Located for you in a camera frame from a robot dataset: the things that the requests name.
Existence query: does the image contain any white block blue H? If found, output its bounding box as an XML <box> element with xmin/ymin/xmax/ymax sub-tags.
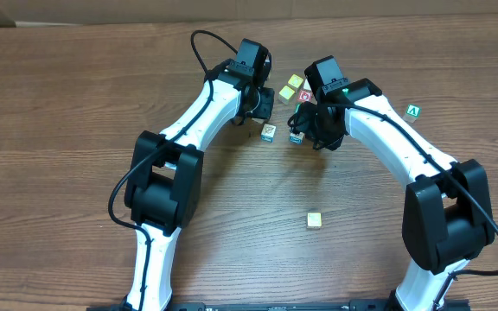
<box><xmin>290</xmin><ymin>132</ymin><xmax>304</xmax><ymax>144</ymax></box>

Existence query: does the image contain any yellow plain wooden block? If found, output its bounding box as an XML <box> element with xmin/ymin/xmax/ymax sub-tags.
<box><xmin>307</xmin><ymin>213</ymin><xmax>322</xmax><ymax>229</ymax></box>

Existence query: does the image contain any red M block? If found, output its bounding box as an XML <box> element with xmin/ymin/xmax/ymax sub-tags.
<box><xmin>252</xmin><ymin>118</ymin><xmax>265</xmax><ymax>124</ymax></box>

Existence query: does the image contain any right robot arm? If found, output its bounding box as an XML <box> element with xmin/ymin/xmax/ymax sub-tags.
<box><xmin>288</xmin><ymin>56</ymin><xmax>495</xmax><ymax>310</ymax></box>

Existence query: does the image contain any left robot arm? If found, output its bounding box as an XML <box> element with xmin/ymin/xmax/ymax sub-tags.
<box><xmin>123</xmin><ymin>39</ymin><xmax>274</xmax><ymax>310</ymax></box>

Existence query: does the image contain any yellow block lower left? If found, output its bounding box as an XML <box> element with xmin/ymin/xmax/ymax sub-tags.
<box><xmin>278</xmin><ymin>86</ymin><xmax>296</xmax><ymax>105</ymax></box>

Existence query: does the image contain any red circle block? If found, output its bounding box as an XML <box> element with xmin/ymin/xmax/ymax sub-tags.
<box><xmin>297</xmin><ymin>90</ymin><xmax>313</xmax><ymax>103</ymax></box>

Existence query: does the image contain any white block blue side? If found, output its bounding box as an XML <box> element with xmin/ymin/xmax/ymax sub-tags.
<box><xmin>260</xmin><ymin>124</ymin><xmax>276</xmax><ymax>143</ymax></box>

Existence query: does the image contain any white block top right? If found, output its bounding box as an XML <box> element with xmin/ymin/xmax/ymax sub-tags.
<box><xmin>303</xmin><ymin>80</ymin><xmax>311</xmax><ymax>92</ymax></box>

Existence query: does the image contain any yellow block upper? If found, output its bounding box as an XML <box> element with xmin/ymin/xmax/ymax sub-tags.
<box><xmin>288</xmin><ymin>74</ymin><xmax>304</xmax><ymax>91</ymax></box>

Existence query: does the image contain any green letter A block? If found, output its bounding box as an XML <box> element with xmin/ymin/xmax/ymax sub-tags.
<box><xmin>403</xmin><ymin>105</ymin><xmax>422</xmax><ymax>124</ymax></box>

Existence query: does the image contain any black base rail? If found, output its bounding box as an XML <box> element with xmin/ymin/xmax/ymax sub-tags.
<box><xmin>86</xmin><ymin>299</ymin><xmax>471</xmax><ymax>311</ymax></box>

